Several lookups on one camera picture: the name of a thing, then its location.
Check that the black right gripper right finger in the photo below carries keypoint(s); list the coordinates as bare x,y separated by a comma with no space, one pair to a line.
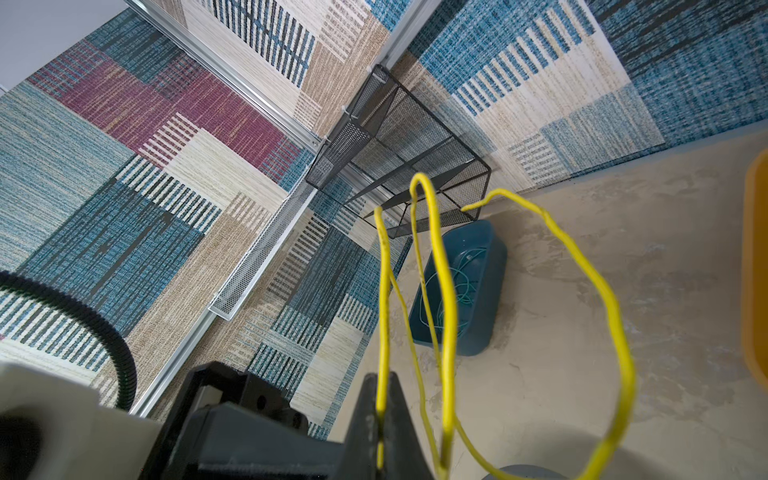
403,455

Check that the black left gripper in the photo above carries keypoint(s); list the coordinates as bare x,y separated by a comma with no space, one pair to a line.
228,424

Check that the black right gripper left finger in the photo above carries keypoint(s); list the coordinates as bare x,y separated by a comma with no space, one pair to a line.
359,456

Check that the yellow plastic bin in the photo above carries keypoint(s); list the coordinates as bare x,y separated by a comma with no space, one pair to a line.
754,270

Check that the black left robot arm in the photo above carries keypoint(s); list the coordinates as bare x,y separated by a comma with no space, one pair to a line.
53,428

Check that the teal plastic bin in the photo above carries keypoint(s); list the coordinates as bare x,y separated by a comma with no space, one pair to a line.
477,258

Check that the black wire mesh shelf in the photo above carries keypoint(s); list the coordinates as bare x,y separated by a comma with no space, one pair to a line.
384,137

